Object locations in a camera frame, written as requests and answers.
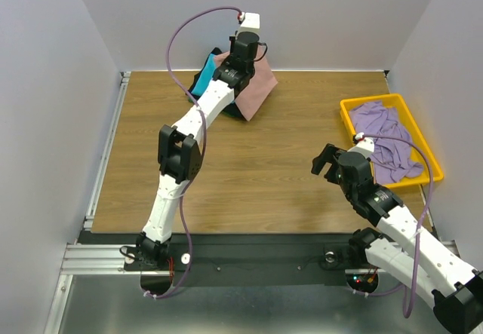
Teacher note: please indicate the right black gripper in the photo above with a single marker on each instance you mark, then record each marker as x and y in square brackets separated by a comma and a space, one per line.
[331, 159]

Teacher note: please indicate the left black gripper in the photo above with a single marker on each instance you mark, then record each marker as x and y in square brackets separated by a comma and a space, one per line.
[232, 40]

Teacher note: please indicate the pink t shirt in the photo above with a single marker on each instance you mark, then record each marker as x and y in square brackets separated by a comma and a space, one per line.
[260, 86]

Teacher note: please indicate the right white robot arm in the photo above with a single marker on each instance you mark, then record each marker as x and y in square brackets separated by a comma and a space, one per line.
[396, 242]

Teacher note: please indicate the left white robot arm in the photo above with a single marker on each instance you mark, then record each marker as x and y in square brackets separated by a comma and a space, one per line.
[179, 155]

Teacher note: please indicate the folded cyan t shirt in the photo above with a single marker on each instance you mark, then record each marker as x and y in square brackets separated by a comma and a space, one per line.
[203, 77]

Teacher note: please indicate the folded black t shirt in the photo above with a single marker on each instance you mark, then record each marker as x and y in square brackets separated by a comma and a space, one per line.
[232, 109]

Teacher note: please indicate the purple t shirt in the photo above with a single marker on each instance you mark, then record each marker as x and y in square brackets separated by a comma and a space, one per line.
[392, 152]

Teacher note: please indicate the yellow plastic tray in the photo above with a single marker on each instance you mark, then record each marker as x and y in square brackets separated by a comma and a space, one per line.
[421, 152]

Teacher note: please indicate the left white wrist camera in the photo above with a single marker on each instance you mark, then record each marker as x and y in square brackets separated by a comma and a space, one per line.
[248, 22]

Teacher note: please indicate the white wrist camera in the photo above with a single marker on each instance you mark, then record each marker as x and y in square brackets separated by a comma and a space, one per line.
[248, 22]
[363, 145]

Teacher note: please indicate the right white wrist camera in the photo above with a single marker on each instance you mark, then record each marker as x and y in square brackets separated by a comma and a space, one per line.
[363, 145]

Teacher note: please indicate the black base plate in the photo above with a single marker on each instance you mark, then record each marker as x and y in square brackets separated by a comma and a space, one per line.
[246, 260]

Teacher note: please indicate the left aluminium rail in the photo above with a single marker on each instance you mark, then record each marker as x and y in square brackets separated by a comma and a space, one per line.
[104, 159]

